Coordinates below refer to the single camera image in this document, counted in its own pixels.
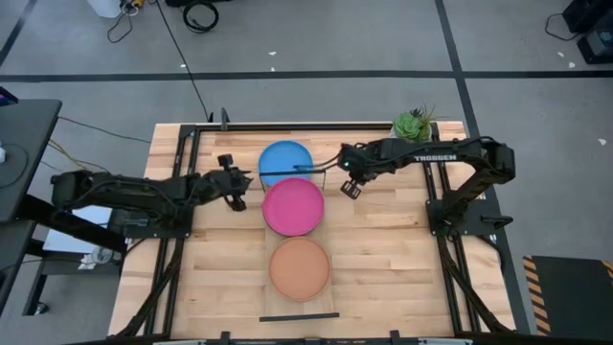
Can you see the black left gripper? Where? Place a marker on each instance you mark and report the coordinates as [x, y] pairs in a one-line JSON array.
[[220, 184]]

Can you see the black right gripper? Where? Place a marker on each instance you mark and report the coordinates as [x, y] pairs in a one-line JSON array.
[[361, 160]]

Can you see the blue plate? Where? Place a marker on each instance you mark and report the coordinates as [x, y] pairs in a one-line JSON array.
[[282, 155]]

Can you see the magenta plate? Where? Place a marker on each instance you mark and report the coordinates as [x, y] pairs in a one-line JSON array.
[[293, 207]]

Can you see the tan terracotta plate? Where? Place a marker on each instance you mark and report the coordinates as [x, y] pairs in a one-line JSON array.
[[299, 268]]

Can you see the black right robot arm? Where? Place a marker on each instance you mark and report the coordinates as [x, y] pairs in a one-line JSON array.
[[440, 157]]

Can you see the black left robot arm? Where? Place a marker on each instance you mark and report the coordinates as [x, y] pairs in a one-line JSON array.
[[120, 189]]

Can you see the succulent in white patterned pot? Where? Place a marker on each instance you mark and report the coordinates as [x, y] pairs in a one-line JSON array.
[[409, 125]]

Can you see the crumpled clear plastic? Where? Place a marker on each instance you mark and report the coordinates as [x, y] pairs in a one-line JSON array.
[[98, 258]]

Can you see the white paper sheet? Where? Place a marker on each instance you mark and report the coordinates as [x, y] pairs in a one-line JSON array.
[[81, 239]]

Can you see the black desk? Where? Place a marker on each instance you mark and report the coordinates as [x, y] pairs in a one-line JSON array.
[[24, 153]]

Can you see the white container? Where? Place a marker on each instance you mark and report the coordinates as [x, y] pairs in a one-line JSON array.
[[103, 7]]

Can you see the dark blue device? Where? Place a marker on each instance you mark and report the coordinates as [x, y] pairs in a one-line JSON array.
[[6, 97]]

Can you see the black mat with hazard stripes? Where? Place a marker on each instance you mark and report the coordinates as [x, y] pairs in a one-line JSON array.
[[570, 297]]

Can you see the black box with grey top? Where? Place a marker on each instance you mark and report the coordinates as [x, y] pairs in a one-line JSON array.
[[596, 48]]

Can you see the black equipment box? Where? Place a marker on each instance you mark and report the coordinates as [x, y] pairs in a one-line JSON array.
[[586, 12]]

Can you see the black aluminium table frame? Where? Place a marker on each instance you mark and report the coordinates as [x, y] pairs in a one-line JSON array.
[[306, 127]]

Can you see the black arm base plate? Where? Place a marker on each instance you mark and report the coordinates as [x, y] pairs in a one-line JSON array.
[[483, 220], [143, 231]]

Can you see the wooden shelf with black frame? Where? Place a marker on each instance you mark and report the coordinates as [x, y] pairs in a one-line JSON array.
[[299, 307]]

